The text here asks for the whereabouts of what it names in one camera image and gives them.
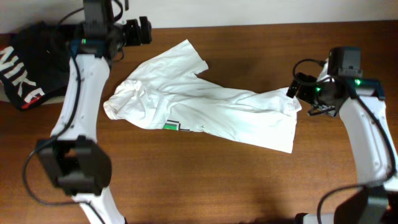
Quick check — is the black shirt with white lettering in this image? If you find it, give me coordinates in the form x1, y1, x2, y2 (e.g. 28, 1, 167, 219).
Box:
1, 22, 70, 111

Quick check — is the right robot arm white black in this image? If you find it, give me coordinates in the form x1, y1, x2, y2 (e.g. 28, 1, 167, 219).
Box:
287, 46, 397, 223

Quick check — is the white t-shirt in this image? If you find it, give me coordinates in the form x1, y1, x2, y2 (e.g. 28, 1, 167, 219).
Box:
103, 40, 302, 153

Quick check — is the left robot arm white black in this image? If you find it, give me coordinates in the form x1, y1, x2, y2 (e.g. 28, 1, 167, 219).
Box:
33, 1, 152, 223

